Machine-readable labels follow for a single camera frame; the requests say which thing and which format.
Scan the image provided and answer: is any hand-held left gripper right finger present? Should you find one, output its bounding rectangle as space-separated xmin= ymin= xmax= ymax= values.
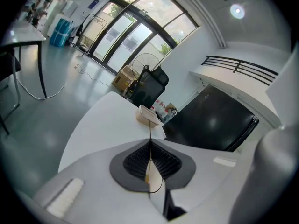
xmin=150 ymin=138 xmax=257 ymax=224

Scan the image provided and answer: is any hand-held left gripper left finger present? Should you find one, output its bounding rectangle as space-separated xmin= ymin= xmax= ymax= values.
xmin=32 ymin=138 xmax=168 ymax=224

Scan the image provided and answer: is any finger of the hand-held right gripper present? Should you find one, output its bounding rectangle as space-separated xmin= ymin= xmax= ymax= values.
xmin=230 ymin=126 xmax=299 ymax=224
xmin=265 ymin=41 xmax=299 ymax=128

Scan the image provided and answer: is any gold spoon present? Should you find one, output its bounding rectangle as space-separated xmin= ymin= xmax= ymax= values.
xmin=145 ymin=118 xmax=154 ymax=184

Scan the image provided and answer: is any black metal railing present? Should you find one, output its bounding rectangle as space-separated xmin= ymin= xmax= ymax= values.
xmin=200 ymin=55 xmax=279 ymax=86

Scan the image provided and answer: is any black box-shaped appliance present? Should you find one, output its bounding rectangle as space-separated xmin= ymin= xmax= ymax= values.
xmin=162 ymin=84 xmax=260 ymax=153

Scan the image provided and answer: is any beige food container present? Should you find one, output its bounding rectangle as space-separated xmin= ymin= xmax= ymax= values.
xmin=136 ymin=105 xmax=160 ymax=129

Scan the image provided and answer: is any round ceiling light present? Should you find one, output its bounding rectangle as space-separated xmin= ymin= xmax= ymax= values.
xmin=230 ymin=3 xmax=246 ymax=20

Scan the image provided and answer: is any brown cardboard box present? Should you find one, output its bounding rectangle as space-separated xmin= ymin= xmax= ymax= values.
xmin=112 ymin=65 xmax=138 ymax=94

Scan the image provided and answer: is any black mesh office chair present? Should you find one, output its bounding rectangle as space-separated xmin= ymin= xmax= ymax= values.
xmin=129 ymin=66 xmax=169 ymax=109

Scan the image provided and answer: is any black standing fan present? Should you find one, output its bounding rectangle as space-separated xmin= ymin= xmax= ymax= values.
xmin=131 ymin=53 xmax=162 ymax=95

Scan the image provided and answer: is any black framed glass door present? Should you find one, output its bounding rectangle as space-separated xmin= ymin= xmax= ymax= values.
xmin=77 ymin=0 xmax=200 ymax=76

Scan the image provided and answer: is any blue wrapped bag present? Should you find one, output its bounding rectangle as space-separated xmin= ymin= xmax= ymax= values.
xmin=50 ymin=18 xmax=74 ymax=48

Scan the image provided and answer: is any grey table with black legs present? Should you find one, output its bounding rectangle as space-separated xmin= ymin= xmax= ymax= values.
xmin=0 ymin=20 xmax=47 ymax=99

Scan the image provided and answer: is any white storage cabinet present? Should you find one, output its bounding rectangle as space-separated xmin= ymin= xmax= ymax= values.
xmin=46 ymin=0 xmax=79 ymax=38

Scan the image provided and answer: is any white floor cable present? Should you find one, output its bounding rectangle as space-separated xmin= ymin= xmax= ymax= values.
xmin=15 ymin=65 xmax=81 ymax=100

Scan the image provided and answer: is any black floor cable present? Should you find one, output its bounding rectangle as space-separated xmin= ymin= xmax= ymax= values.
xmin=80 ymin=70 xmax=115 ymax=87

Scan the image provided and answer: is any black chair with metal frame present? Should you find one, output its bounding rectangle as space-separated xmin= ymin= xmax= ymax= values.
xmin=0 ymin=48 xmax=21 ymax=135

